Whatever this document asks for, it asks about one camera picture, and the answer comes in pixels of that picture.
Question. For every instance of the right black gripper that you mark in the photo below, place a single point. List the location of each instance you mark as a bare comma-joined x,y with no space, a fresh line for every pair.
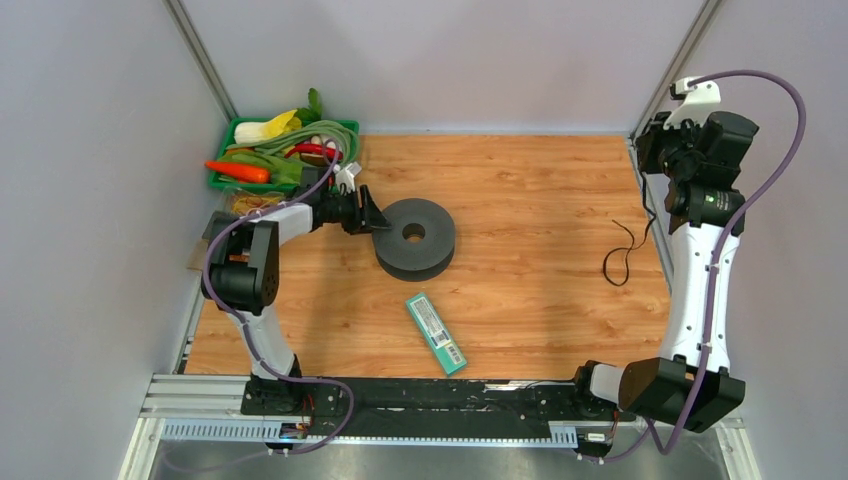
656,133

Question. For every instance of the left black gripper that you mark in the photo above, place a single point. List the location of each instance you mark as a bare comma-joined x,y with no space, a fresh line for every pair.
369,216

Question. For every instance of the dark grey cable spool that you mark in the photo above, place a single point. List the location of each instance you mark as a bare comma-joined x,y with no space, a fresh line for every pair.
421,242

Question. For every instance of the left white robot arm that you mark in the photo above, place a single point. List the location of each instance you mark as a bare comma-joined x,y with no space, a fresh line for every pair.
242,275

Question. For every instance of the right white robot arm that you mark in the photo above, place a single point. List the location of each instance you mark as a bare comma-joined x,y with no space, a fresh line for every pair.
690,376

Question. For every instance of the green toy long beans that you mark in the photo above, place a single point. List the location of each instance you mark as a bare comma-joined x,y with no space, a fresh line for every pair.
344,138

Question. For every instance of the red toy chili pepper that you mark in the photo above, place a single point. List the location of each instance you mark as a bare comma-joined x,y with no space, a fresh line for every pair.
315,149

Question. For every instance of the green toy leaf vegetable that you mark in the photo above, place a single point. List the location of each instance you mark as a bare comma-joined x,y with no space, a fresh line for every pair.
283,171

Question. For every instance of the orange toy carrot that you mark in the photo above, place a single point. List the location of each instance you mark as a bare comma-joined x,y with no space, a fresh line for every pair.
239,172

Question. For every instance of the teal rectangular box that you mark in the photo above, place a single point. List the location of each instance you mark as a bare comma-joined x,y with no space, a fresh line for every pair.
441,343

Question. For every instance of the toy napa cabbage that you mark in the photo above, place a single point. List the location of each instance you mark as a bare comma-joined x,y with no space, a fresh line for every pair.
249,132

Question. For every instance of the green plastic tray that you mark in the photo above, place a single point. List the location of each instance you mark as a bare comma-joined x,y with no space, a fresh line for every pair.
310,160

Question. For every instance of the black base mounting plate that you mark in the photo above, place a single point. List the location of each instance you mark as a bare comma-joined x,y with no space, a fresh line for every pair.
427,407

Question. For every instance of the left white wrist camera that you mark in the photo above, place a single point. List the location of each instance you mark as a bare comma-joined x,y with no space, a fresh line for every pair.
345,176

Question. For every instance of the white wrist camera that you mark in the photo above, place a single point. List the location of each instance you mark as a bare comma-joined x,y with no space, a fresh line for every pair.
345,176
697,100

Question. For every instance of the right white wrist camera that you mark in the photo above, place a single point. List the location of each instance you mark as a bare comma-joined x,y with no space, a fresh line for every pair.
697,100

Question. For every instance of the clear box of wires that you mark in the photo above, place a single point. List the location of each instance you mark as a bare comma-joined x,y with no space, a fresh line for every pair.
241,202

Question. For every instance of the aluminium frame rail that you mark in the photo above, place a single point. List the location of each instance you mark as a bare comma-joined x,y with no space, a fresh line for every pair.
191,427

